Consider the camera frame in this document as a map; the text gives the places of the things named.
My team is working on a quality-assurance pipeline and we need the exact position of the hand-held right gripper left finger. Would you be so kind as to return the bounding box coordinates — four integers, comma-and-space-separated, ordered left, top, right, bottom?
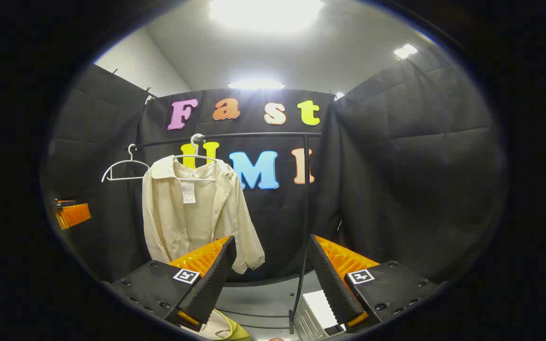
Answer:
109, 235, 237, 332

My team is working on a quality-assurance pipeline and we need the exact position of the cream button shirt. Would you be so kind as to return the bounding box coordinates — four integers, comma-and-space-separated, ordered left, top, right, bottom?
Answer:
142, 155, 266, 275

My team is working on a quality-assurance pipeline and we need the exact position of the black metal clothes rack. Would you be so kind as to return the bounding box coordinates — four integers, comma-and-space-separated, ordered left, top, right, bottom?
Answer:
124, 132, 325, 335

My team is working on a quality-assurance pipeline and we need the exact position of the white box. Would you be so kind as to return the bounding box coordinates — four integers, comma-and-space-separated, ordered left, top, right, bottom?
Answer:
294, 290, 349, 341

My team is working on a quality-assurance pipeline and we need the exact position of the large ceiling light panel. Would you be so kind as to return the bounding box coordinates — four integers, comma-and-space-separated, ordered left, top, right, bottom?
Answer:
209, 0, 325, 32

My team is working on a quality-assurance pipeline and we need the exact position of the white plastic hanger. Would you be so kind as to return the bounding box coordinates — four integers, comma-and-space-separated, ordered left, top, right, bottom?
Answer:
101, 144, 152, 184
173, 134, 218, 183

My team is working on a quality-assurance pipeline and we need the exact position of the black backdrop cloth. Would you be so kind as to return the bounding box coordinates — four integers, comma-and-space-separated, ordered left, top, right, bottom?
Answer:
45, 45, 508, 286

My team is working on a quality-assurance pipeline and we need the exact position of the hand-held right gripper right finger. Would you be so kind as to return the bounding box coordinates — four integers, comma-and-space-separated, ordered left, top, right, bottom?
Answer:
309, 234, 442, 332

